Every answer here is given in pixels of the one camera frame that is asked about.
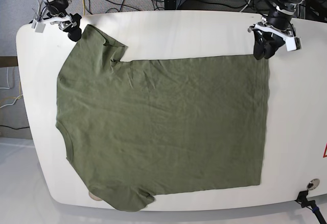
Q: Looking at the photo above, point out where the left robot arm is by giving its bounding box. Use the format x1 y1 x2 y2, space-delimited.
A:
248 0 303 60

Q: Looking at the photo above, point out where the olive green T-shirt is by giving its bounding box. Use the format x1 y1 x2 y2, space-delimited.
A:
56 25 269 212

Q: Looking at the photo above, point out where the black clamp with cable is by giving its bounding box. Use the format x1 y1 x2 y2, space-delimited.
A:
295 190 326 224

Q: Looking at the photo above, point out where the red warning sticker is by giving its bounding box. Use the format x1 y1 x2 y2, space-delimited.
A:
323 144 327 158

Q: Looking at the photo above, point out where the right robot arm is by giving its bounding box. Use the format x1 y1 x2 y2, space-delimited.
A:
32 0 82 42

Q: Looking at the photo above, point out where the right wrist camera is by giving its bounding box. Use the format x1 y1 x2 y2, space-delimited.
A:
32 19 46 33

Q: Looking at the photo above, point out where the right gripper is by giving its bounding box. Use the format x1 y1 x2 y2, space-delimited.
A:
42 13 82 42

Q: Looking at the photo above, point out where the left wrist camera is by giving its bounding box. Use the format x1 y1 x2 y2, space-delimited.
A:
285 37 301 52

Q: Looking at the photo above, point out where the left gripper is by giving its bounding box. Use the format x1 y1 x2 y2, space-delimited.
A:
248 10 297 60

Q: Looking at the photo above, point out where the table grommet hole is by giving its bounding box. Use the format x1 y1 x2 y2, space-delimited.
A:
88 192 102 201
307 178 320 191

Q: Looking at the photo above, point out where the black table leg base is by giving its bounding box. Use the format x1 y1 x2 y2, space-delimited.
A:
164 0 186 10

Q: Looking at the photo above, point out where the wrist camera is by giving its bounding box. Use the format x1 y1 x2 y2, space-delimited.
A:
32 19 46 33
285 37 301 52

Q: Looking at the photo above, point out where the table grommet hole right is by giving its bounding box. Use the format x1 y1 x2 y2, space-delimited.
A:
307 178 320 191

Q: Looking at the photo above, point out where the table grommet hole left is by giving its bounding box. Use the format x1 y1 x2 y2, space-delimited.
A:
88 192 102 201

